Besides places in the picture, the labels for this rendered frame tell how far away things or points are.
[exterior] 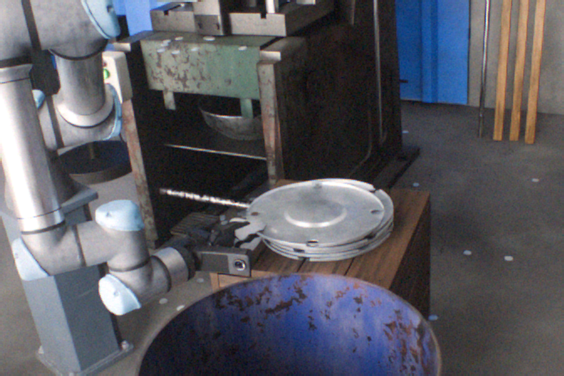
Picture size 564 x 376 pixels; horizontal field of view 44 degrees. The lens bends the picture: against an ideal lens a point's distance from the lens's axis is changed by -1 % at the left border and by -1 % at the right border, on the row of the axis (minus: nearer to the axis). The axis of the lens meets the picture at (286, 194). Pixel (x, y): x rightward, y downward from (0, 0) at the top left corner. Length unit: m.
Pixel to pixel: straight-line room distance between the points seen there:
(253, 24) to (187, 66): 0.21
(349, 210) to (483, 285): 0.59
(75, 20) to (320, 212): 0.63
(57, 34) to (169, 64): 0.86
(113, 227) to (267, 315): 0.30
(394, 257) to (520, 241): 0.81
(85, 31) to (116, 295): 0.44
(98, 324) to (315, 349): 0.69
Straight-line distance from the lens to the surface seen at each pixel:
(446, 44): 3.12
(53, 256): 1.24
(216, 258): 1.34
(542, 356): 1.77
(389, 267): 1.41
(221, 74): 1.93
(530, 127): 2.82
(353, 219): 1.48
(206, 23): 1.99
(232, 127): 2.09
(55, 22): 1.19
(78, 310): 1.73
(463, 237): 2.19
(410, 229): 1.53
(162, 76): 2.06
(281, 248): 1.46
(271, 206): 1.54
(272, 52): 1.79
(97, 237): 1.24
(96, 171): 2.81
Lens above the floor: 1.12
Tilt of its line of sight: 27 degrees down
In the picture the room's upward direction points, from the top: 6 degrees counter-clockwise
